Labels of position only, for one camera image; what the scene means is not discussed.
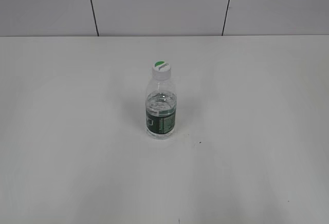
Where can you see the clear cestbon water bottle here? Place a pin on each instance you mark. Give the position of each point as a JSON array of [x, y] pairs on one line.
[[160, 106]]

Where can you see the white green bottle cap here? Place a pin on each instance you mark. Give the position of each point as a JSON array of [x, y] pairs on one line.
[[161, 70]]

